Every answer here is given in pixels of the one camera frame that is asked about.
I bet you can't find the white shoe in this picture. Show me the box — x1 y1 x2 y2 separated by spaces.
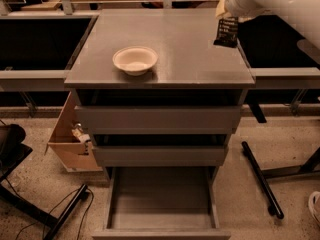
308 191 320 227

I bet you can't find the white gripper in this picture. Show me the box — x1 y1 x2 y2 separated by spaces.
215 0 269 23

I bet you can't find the wooden box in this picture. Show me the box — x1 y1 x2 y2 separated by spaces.
48 95 102 172

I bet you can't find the black table leg right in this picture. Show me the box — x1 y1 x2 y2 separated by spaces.
241 141 320 219

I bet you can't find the grey top drawer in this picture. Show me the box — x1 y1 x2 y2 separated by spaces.
75 106 240 134

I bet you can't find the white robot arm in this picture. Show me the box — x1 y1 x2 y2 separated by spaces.
216 0 320 48

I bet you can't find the black chair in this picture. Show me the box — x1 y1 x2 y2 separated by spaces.
0 124 33 181

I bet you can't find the grey middle drawer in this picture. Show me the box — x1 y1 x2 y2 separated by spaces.
93 146 228 167

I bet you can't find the black cable on floor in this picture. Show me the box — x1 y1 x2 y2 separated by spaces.
14 187 96 240

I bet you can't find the grey drawer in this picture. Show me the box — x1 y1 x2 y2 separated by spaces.
75 106 240 134
93 146 228 167
92 167 231 240

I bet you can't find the black table leg left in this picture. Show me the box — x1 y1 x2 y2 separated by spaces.
0 183 90 240

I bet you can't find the white paper bowl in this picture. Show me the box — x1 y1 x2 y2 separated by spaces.
112 46 158 76

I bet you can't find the grey bottom drawer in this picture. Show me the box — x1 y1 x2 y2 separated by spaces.
92 167 231 240

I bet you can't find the black rxbar chocolate bar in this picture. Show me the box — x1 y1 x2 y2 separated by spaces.
214 17 238 48

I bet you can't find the grey drawer cabinet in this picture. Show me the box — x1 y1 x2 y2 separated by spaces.
65 9 255 167

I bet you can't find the black table leg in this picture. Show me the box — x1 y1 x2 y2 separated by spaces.
0 183 90 240
241 141 320 219

